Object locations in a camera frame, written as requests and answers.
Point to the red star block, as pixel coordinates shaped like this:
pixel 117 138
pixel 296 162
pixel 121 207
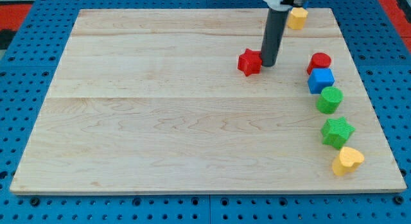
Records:
pixel 250 62

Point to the red circle block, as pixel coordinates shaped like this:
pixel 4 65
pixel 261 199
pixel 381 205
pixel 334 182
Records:
pixel 318 61

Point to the green circle block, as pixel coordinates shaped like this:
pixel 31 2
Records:
pixel 329 100

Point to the green star block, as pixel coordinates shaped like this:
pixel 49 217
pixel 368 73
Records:
pixel 336 132

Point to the wooden board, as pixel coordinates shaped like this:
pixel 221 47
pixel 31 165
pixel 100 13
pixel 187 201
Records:
pixel 151 102

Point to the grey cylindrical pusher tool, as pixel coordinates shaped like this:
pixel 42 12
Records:
pixel 274 28

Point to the blue cube block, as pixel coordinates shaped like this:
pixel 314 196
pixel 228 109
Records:
pixel 320 78

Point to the yellow hexagon block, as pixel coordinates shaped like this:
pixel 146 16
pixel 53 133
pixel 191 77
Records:
pixel 297 18

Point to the yellow heart block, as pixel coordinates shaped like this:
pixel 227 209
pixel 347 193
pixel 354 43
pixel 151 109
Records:
pixel 347 161

